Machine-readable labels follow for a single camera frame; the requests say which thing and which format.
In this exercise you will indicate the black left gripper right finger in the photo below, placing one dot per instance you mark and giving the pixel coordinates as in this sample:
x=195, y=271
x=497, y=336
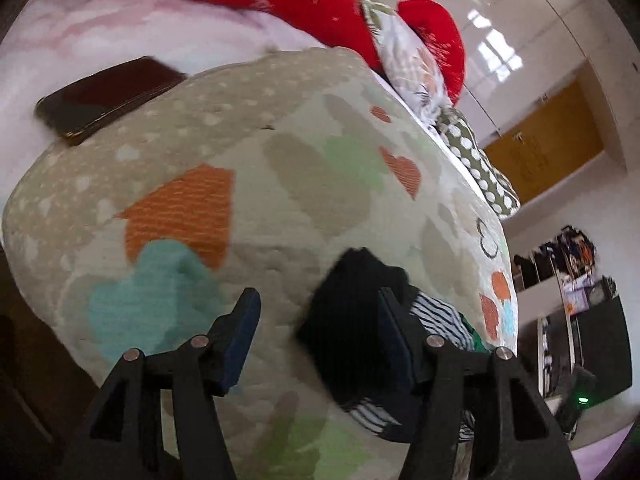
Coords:
x=515, y=434

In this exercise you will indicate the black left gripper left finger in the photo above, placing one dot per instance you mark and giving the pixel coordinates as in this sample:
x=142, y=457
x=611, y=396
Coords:
x=155, y=416

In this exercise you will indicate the navy striped children's pants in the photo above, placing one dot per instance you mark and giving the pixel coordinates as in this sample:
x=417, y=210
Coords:
x=364, y=331

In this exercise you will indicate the white shelf unit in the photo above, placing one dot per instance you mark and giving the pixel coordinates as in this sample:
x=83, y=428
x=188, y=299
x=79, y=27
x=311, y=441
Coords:
x=556, y=282

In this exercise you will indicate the heart patterned quilt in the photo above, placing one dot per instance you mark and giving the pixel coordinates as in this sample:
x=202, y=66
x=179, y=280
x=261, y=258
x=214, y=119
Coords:
x=254, y=175

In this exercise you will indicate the wooden door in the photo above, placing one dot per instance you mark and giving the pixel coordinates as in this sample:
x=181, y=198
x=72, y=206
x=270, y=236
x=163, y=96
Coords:
x=549, y=145

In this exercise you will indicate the olive hedgehog bolster pillow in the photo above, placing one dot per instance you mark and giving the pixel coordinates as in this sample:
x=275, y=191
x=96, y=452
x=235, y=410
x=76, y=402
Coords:
x=457, y=134

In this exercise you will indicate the black smartphone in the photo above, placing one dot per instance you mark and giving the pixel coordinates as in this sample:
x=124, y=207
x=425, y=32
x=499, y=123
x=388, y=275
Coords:
x=78, y=110

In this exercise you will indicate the floral white pillow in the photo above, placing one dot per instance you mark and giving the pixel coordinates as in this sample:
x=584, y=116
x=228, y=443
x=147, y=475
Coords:
x=407, y=64

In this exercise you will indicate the glossy white wardrobe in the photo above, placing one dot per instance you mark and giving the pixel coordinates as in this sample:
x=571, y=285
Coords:
x=516, y=52

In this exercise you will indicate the pink white bedsheet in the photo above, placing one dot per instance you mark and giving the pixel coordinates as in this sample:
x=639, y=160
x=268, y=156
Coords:
x=55, y=42

